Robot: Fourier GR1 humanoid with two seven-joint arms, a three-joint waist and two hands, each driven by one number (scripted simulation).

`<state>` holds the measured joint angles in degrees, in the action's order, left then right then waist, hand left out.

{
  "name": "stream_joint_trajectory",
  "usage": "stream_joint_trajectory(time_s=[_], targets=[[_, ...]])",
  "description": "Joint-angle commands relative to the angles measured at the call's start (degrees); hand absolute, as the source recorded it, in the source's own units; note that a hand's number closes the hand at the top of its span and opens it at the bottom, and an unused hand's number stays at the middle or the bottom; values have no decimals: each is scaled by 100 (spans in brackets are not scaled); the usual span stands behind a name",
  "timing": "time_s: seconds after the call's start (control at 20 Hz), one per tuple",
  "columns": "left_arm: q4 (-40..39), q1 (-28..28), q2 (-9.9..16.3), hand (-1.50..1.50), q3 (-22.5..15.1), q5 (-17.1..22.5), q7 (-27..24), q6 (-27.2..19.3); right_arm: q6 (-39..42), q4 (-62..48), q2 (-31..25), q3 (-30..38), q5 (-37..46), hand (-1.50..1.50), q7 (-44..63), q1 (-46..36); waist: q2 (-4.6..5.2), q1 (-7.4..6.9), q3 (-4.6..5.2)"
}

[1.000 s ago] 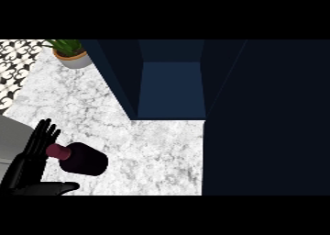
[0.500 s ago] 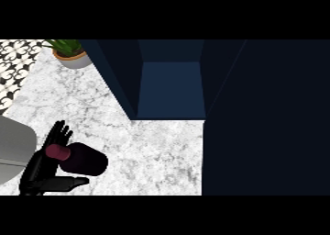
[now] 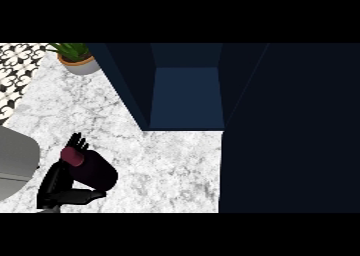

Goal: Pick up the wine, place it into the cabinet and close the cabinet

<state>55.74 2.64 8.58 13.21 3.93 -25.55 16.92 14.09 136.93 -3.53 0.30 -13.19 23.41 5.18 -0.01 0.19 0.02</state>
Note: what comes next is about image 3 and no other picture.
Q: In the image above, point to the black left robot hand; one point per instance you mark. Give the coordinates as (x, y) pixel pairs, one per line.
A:
(52, 190)

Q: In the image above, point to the dark wine bottle maroon cap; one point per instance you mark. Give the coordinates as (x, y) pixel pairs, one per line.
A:
(95, 171)

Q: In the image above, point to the dark blue open cabinet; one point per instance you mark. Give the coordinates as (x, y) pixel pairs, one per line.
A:
(185, 100)

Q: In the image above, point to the green plant in grey pot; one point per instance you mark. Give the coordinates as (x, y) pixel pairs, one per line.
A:
(78, 61)

